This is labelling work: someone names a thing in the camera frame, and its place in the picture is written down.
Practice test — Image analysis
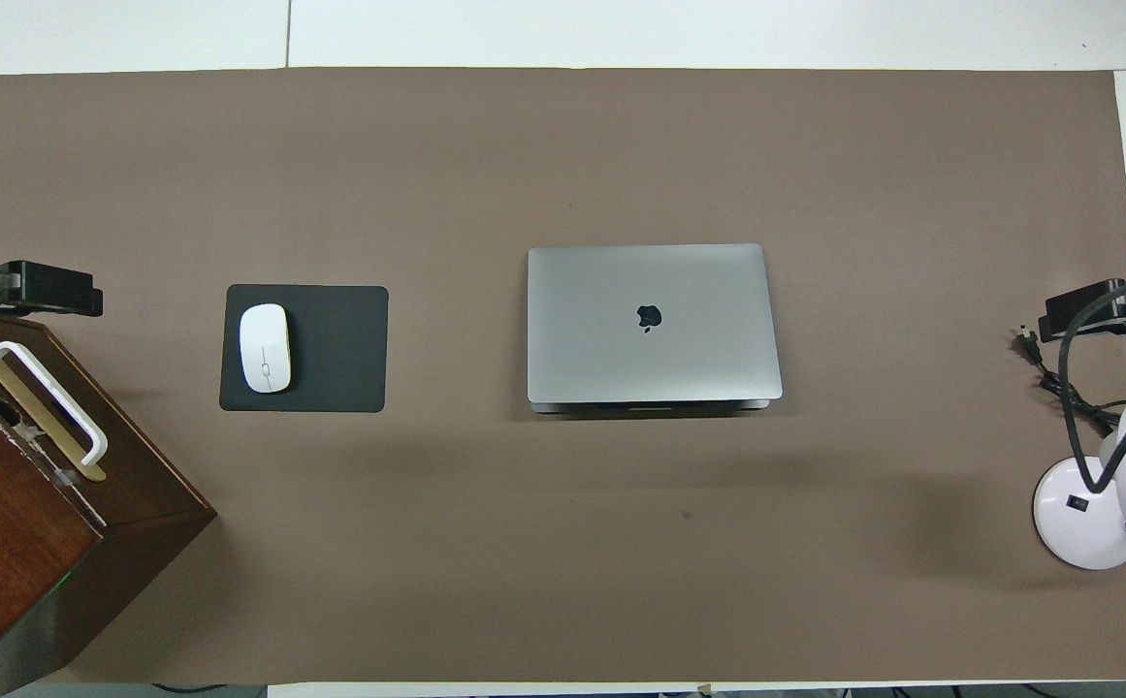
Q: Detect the silver apple laptop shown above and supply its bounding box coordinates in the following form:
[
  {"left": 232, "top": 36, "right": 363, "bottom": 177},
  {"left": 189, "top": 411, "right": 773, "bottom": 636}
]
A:
[{"left": 527, "top": 243, "right": 784, "bottom": 416}]

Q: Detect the black mouse pad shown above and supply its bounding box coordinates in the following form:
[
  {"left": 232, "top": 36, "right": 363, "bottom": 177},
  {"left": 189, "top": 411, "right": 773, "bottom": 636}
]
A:
[{"left": 219, "top": 284, "right": 390, "bottom": 414}]

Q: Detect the dark wooden box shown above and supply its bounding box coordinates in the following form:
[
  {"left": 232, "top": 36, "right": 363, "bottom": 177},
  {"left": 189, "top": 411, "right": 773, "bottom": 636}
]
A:
[{"left": 0, "top": 312, "right": 219, "bottom": 698}]

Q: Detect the white computer mouse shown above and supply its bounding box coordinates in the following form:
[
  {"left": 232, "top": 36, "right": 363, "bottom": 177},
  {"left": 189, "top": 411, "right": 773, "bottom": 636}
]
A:
[{"left": 239, "top": 303, "right": 292, "bottom": 394}]

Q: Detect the brown paper table mat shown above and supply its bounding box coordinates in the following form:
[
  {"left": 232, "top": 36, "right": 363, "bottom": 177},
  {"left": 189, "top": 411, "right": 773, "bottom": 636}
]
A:
[{"left": 0, "top": 67, "right": 1126, "bottom": 685}]

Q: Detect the brass handle plate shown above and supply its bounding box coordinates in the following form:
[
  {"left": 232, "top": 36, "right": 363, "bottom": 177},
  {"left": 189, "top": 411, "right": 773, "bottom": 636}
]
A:
[{"left": 0, "top": 341, "right": 109, "bottom": 484}]

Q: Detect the white box handle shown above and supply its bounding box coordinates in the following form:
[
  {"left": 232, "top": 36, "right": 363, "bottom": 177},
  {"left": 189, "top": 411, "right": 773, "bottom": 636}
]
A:
[{"left": 0, "top": 340, "right": 110, "bottom": 469}]

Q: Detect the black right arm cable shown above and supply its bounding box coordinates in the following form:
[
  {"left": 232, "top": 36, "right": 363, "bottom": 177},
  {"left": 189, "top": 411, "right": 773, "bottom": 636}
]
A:
[{"left": 1057, "top": 274, "right": 1126, "bottom": 494}]

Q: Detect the white desk lamp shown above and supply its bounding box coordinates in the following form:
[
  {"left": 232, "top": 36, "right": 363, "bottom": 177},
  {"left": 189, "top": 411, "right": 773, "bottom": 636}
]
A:
[{"left": 1032, "top": 399, "right": 1126, "bottom": 572}]

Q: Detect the black lamp power cord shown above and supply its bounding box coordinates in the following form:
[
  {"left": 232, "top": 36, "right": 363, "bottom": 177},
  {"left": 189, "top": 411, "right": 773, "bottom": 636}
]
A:
[{"left": 1013, "top": 327, "right": 1126, "bottom": 544}]

